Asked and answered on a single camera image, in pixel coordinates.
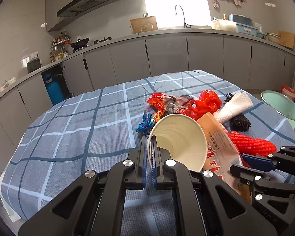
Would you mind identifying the spice rack with bottles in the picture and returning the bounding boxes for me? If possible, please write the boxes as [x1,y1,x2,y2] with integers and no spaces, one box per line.
[50,30,72,62]

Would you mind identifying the plaid checkered cloth rag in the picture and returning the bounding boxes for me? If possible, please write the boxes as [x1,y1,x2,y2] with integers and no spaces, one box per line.
[163,95,193,114]

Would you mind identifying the white plastic container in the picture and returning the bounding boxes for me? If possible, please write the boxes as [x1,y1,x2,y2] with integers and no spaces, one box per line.
[211,19,236,32]

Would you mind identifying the black wok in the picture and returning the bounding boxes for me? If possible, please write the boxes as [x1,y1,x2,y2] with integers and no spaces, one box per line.
[64,38,89,49]

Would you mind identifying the blue gas cylinder under counter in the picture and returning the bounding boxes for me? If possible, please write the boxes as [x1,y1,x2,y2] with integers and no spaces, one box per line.
[44,74,64,105]

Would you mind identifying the wooden cutting board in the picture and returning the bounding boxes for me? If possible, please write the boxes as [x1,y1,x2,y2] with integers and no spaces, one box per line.
[130,16,158,34]

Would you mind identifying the red plastic bag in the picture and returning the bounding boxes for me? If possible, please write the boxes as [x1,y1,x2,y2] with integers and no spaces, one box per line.
[178,89,222,121]

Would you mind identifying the range hood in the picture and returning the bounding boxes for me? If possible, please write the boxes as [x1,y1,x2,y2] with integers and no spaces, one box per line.
[56,0,116,19]

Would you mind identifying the black rice cooker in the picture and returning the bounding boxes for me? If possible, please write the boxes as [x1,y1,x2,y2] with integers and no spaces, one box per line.
[26,57,41,73]

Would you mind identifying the wooden board right counter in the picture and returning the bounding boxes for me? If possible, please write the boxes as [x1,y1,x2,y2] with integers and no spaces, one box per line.
[279,30,295,50]

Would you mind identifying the orange snack wrapper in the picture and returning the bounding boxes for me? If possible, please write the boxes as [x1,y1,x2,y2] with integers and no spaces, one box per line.
[197,112,251,203]

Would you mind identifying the blue plaid tablecloth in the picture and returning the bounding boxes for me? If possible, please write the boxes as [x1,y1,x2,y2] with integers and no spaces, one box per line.
[0,70,295,235]

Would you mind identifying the blue storage box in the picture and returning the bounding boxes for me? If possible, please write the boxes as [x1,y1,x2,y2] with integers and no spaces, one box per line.
[228,14,257,36]

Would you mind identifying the green trash basin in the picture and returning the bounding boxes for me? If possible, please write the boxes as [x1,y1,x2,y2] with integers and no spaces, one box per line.
[261,90,295,129]

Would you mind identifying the red foam fruit net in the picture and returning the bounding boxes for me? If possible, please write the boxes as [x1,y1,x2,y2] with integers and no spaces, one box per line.
[229,131,278,157]

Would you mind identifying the chrome sink faucet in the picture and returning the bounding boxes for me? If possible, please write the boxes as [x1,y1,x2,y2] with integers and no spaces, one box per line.
[174,4,191,29]

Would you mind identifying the red blue snack wrapper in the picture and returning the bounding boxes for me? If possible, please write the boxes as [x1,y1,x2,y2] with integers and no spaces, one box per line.
[136,93,167,135]

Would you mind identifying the grey kitchen counter cabinets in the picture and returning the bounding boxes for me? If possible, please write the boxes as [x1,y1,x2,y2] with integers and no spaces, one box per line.
[0,28,295,197]

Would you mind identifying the red white bucket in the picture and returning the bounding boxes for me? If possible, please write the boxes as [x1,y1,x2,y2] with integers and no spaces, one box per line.
[281,85,295,101]

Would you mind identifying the white pot with lid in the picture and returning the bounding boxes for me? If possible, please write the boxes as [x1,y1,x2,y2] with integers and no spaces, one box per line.
[266,32,281,44]

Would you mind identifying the white paper cup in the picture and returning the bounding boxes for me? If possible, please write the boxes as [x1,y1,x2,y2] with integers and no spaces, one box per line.
[147,114,208,172]

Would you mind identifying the white paper towel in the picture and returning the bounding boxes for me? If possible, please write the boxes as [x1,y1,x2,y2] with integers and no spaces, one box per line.
[213,92,253,124]

